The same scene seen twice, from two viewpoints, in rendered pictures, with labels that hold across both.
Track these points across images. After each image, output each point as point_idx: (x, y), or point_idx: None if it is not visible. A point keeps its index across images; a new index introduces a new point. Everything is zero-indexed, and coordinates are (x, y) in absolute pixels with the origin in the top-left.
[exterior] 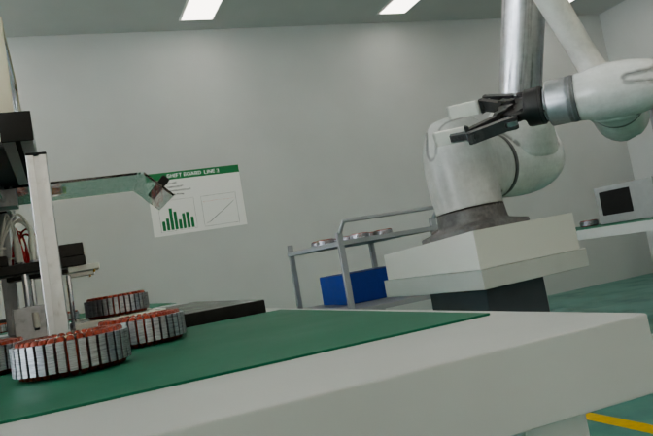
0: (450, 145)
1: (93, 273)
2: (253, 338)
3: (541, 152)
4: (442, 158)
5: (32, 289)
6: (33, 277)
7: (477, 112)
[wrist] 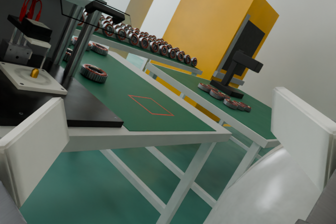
0: (253, 194)
1: (30, 43)
2: None
3: None
4: (225, 202)
5: (12, 32)
6: (13, 24)
7: (318, 179)
